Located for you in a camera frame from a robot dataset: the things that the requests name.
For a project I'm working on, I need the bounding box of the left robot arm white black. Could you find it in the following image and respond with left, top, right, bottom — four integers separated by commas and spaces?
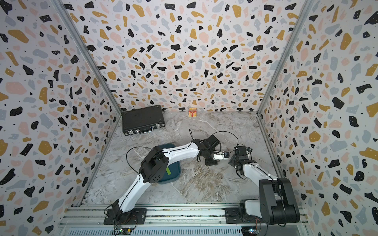
112, 135, 221, 220

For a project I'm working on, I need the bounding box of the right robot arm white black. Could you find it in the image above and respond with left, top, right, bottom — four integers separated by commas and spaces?
229, 145, 300, 227

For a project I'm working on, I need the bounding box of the teal plastic storage box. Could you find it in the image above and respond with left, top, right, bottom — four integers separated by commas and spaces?
158, 156, 181, 184

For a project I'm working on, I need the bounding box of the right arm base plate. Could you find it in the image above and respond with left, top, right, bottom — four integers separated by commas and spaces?
224, 207, 261, 224

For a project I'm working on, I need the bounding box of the black briefcase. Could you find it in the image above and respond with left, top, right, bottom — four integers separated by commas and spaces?
122, 105, 165, 136

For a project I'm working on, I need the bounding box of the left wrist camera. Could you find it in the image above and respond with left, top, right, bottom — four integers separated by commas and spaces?
206, 135, 221, 151

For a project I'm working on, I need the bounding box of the small red yellow box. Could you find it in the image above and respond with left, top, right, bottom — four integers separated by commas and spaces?
188, 108, 197, 118

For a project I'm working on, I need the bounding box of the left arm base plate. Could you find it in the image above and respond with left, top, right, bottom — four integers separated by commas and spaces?
103, 208, 147, 225

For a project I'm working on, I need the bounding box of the aluminium rail frame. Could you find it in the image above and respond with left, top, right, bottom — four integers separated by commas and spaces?
58, 203, 313, 236

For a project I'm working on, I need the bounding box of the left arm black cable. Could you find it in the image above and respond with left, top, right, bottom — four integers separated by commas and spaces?
125, 146, 154, 178

